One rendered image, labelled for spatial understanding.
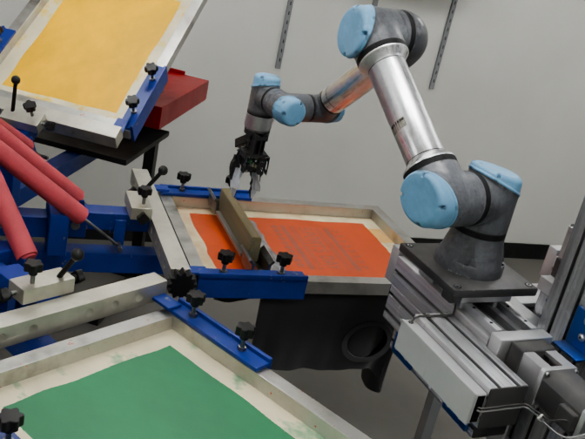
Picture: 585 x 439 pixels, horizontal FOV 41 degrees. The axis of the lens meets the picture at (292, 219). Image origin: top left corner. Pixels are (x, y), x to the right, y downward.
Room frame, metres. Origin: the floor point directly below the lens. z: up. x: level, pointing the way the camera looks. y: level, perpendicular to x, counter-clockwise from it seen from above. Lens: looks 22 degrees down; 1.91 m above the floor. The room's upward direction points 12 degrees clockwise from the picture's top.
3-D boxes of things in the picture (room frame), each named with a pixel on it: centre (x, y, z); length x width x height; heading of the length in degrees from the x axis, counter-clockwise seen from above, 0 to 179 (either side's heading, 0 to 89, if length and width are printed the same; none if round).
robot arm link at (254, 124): (2.11, 0.15, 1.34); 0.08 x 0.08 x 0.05
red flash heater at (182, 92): (3.22, 0.76, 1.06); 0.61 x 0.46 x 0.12; 173
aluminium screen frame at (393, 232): (2.22, -0.04, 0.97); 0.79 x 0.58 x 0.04; 113
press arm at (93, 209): (2.00, 0.48, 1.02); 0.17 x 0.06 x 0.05; 113
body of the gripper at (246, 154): (2.11, 0.15, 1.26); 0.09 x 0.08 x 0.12; 24
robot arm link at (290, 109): (2.04, 0.07, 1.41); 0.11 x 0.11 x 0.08; 37
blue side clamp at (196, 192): (2.38, 0.29, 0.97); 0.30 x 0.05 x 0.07; 113
